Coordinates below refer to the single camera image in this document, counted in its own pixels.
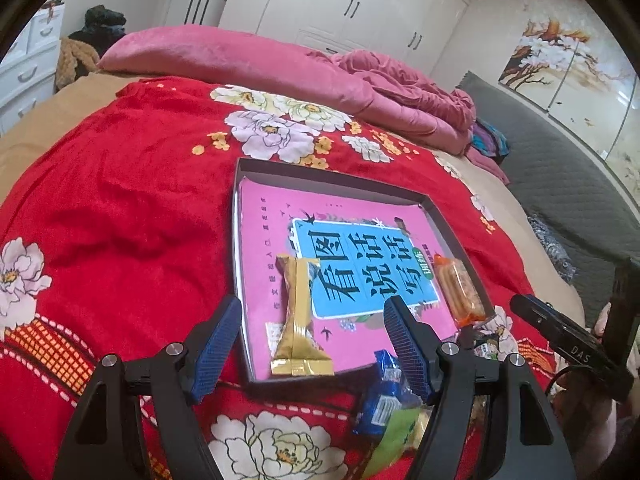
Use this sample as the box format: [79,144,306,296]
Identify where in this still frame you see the blue purple clothes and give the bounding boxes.
[472,118,510,159]

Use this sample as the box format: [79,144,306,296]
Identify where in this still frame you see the white wardrobe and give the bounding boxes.
[219,0,470,75]

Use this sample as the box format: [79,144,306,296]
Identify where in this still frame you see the brown fuzzy blanket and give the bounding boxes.
[55,37,100,90]

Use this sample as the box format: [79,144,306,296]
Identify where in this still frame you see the pink quilt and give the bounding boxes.
[99,25,509,183]

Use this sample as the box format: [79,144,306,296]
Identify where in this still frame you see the floral wall painting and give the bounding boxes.
[498,13,639,200]

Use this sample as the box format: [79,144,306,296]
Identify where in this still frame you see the pink Chinese picture book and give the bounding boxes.
[235,179,457,382]

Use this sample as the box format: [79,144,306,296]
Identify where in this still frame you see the blue cookie snack packet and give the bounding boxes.
[354,350,422,439]

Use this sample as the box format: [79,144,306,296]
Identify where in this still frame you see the grey padded headboard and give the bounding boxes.
[458,70,639,318]

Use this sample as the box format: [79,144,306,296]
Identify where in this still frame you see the black clothes pile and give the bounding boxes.
[68,4,127,58]

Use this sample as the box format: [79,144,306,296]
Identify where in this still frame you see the dark shallow box tray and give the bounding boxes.
[232,158,471,396]

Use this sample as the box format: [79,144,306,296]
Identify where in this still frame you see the orange cracker packet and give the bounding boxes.
[434,254,487,327]

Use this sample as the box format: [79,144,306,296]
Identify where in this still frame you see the white drawer cabinet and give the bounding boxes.
[0,0,65,136]

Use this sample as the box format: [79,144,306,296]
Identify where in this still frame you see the gold wafer snack packet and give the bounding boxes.
[270,255,334,377]

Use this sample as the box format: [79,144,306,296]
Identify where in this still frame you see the grey patterned cloth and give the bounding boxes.
[527,214,577,284]

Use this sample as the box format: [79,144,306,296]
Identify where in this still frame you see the green egg roll packet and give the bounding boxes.
[362,406,433,479]

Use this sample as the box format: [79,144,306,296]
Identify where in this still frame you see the red floral blanket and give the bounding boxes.
[1,77,554,479]

